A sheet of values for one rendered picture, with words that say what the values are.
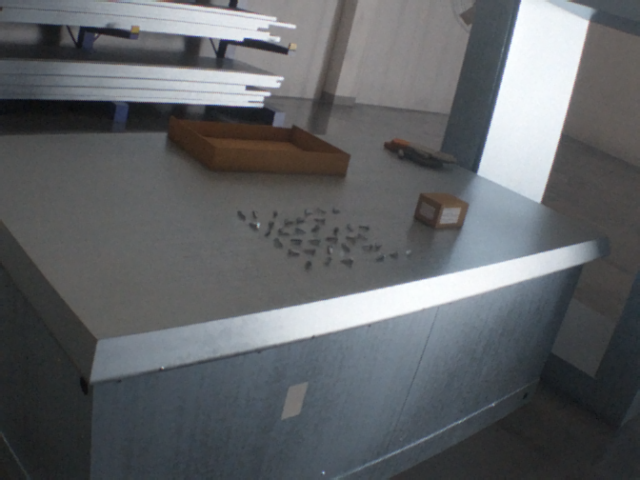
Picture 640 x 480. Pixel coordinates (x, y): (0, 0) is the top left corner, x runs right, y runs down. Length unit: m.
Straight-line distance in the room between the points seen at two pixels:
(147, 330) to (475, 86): 2.05
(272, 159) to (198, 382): 0.83
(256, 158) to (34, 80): 3.08
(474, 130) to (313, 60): 4.70
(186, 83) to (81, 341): 4.34
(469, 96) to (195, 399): 1.94
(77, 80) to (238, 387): 3.79
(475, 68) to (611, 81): 8.36
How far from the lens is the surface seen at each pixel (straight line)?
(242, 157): 1.79
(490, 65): 2.77
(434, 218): 1.74
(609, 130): 11.06
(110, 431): 1.12
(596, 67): 11.25
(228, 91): 5.47
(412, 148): 2.46
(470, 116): 2.81
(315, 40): 7.32
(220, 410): 1.24
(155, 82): 5.10
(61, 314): 1.03
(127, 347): 0.97
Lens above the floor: 1.14
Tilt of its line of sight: 18 degrees down
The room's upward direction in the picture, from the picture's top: 14 degrees clockwise
